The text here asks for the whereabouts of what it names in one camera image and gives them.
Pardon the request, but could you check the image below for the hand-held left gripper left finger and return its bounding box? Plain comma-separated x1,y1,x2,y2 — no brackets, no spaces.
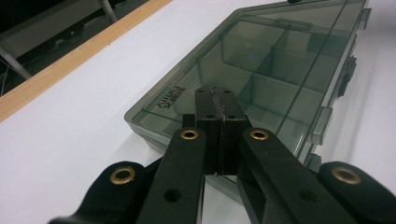
135,86,223,224

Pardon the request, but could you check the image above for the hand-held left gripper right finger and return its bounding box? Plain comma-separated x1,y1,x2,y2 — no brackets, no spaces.
212,86,359,224

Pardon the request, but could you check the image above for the transparent grey compartment box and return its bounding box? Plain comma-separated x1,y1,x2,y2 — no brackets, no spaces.
123,0,373,204

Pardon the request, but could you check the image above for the wooden table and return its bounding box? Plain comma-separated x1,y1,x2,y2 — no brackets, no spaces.
0,0,174,124

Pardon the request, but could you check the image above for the white metal stand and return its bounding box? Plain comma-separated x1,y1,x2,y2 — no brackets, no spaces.
0,0,120,80

